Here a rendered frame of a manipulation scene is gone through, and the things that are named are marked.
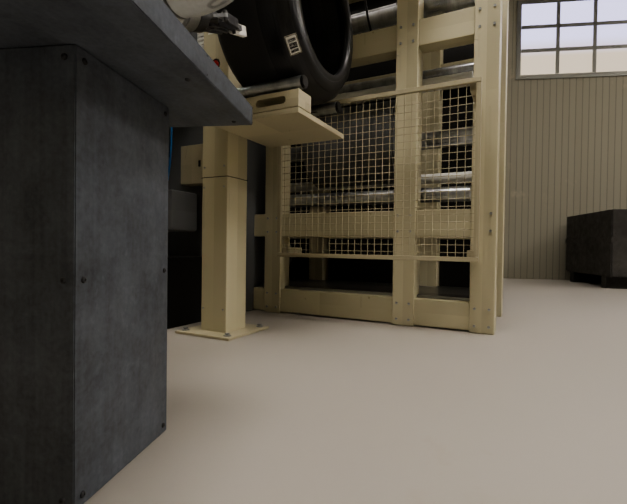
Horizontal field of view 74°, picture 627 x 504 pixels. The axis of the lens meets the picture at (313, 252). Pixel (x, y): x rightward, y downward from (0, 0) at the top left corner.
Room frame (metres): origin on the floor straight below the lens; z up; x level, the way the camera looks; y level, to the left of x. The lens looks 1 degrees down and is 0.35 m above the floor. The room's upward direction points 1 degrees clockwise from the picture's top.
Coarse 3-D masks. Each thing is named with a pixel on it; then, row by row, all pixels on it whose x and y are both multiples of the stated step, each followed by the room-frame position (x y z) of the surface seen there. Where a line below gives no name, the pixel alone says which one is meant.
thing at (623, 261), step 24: (576, 216) 4.41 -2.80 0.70; (600, 216) 3.90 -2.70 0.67; (624, 216) 3.67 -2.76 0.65; (576, 240) 4.39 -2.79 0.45; (600, 240) 3.88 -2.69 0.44; (624, 240) 3.67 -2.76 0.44; (576, 264) 4.39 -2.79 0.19; (600, 264) 3.88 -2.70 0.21; (624, 264) 3.67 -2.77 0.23; (624, 288) 3.76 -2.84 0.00
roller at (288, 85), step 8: (280, 80) 1.41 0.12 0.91; (288, 80) 1.39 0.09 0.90; (296, 80) 1.37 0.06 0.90; (304, 80) 1.38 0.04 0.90; (240, 88) 1.48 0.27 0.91; (248, 88) 1.46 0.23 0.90; (256, 88) 1.45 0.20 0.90; (264, 88) 1.43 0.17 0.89; (272, 88) 1.42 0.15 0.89; (280, 88) 1.41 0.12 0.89; (288, 88) 1.40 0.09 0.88; (296, 88) 1.39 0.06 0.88; (304, 88) 1.39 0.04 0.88; (248, 96) 1.48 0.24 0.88
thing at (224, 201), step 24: (216, 48) 1.63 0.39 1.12; (216, 144) 1.63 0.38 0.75; (240, 144) 1.67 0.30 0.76; (216, 168) 1.63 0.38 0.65; (240, 168) 1.68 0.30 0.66; (216, 192) 1.63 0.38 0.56; (240, 192) 1.68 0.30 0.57; (216, 216) 1.63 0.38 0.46; (240, 216) 1.68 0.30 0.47; (216, 240) 1.63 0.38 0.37; (240, 240) 1.68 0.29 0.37; (216, 264) 1.63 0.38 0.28; (240, 264) 1.68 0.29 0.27; (216, 288) 1.63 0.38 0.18; (240, 288) 1.68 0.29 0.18; (216, 312) 1.63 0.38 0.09; (240, 312) 1.68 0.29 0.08
